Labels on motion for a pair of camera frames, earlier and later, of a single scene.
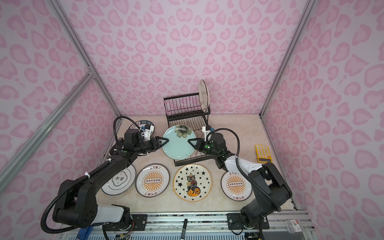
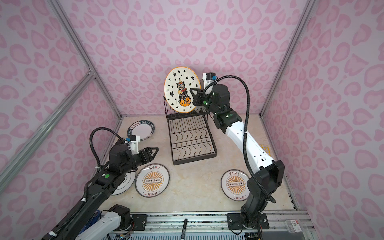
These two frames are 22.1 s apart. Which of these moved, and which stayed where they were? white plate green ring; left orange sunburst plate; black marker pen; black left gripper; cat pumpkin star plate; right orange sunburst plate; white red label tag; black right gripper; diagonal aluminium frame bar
Moved: black right gripper; cat pumpkin star plate; black left gripper
Stayed: diagonal aluminium frame bar; white plate green ring; right orange sunburst plate; left orange sunburst plate; white red label tag; black marker pen
